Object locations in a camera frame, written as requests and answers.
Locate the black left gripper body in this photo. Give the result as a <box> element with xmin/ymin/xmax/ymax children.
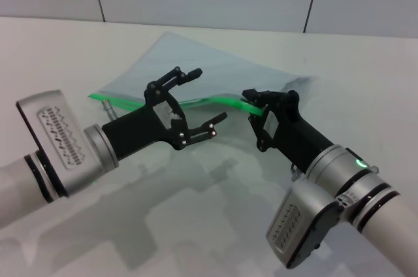
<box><xmin>101</xmin><ymin>81</ymin><xmax>189</xmax><ymax>161</ymax></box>

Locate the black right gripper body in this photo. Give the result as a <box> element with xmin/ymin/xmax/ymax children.
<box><xmin>250</xmin><ymin>90</ymin><xmax>334</xmax><ymax>171</ymax></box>

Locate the translucent green-zip document bag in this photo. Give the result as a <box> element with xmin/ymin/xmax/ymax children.
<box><xmin>88</xmin><ymin>31</ymin><xmax>319</xmax><ymax>120</ymax></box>

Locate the metal left wrist cable connector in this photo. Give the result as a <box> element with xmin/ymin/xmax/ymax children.
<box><xmin>101</xmin><ymin>99</ymin><xmax>119</xmax><ymax>122</ymax></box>

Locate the metal wrist cable connector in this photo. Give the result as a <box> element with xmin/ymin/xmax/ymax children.
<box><xmin>289</xmin><ymin>164</ymin><xmax>303</xmax><ymax>182</ymax></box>
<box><xmin>101</xmin><ymin>99</ymin><xmax>119</xmax><ymax>122</ymax></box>

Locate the metal right wrist cable connector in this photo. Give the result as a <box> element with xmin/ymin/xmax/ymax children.
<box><xmin>289</xmin><ymin>164</ymin><xmax>303</xmax><ymax>182</ymax></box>

